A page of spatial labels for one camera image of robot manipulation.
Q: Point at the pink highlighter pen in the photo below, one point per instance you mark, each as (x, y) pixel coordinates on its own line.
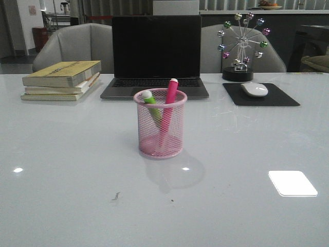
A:
(167, 112)

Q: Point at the green highlighter pen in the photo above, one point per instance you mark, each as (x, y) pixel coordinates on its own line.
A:
(155, 112)

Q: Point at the pink mesh pen holder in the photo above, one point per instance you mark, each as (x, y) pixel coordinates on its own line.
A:
(149, 134)

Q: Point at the dark grey laptop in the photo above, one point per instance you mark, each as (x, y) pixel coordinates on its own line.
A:
(150, 50)

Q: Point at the ferris wheel desk ornament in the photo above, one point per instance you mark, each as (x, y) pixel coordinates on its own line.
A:
(239, 70)

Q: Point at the white computer mouse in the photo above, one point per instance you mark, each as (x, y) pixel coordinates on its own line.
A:
(254, 89)

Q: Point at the right grey armchair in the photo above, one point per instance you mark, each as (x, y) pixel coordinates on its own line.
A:
(262, 60)

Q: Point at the grey armchair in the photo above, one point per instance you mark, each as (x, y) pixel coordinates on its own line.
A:
(83, 42)
(262, 60)

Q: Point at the left grey armchair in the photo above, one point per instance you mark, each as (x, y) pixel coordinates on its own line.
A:
(83, 42)

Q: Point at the top yellow book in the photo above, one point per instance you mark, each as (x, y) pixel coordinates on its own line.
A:
(63, 74)

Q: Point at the black mouse pad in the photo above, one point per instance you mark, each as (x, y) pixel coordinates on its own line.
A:
(275, 97)

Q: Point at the white box behind laptop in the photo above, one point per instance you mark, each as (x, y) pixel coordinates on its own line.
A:
(176, 7)

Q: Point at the middle cream book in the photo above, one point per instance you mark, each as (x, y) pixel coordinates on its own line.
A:
(79, 89)

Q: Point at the cream book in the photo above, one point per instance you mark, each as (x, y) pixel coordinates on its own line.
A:
(79, 89)
(52, 97)

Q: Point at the bottom cream book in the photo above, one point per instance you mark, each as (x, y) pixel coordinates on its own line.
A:
(52, 97)

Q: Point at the red trash bin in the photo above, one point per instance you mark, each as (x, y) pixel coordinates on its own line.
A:
(40, 36)

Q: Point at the fruit bowl on counter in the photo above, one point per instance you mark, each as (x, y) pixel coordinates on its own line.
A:
(267, 5)

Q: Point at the olive cushion at right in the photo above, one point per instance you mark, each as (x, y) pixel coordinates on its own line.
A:
(315, 64)

